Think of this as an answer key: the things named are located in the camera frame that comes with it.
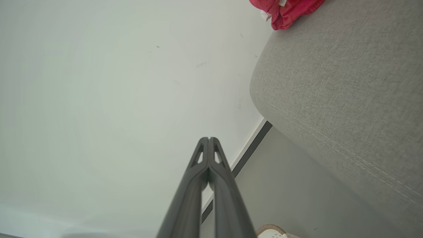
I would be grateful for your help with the grey fabric sofa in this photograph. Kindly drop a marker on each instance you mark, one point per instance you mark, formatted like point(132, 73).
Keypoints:
point(347, 99)

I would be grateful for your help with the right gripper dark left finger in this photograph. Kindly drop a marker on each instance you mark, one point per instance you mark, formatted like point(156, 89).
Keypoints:
point(188, 201)

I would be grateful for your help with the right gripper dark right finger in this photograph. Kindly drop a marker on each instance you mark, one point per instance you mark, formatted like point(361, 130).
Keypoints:
point(229, 205)

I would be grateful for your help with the red hooded garment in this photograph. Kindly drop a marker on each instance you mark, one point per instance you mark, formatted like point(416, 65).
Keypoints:
point(287, 13)

